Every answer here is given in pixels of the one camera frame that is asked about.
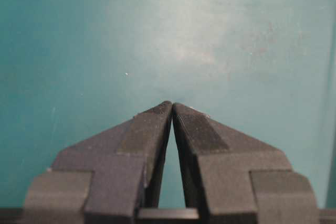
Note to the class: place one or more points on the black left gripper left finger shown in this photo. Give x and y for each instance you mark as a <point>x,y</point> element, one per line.
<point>106,178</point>

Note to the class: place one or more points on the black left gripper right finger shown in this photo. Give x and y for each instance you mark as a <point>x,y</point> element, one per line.
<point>231,177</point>

